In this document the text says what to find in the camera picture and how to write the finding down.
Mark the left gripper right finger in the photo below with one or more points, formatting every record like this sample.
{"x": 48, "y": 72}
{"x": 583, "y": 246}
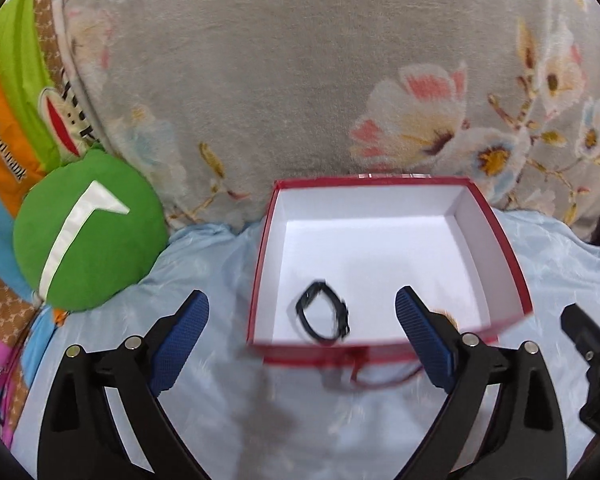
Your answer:
{"x": 525, "y": 438}

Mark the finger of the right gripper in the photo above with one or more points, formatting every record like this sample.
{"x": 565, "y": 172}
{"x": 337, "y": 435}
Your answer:
{"x": 584, "y": 332}

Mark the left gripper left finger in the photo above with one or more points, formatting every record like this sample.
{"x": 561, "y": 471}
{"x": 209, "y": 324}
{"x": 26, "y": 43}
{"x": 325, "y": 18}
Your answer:
{"x": 79, "y": 438}

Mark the light blue palm-print sheet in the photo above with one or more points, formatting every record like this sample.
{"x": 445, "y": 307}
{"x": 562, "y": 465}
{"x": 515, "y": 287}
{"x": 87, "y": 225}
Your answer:
{"x": 244, "y": 420}

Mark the green round cushion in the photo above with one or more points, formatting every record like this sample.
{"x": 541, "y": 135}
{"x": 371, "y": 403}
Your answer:
{"x": 87, "y": 231}

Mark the red gift box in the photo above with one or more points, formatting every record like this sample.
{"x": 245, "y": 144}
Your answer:
{"x": 335, "y": 251}

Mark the colourful cartoon monkey sheet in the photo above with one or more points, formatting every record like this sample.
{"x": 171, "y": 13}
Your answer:
{"x": 43, "y": 124}

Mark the grey floral blanket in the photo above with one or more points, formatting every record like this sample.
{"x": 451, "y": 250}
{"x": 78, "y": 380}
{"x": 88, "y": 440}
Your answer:
{"x": 215, "y": 100}

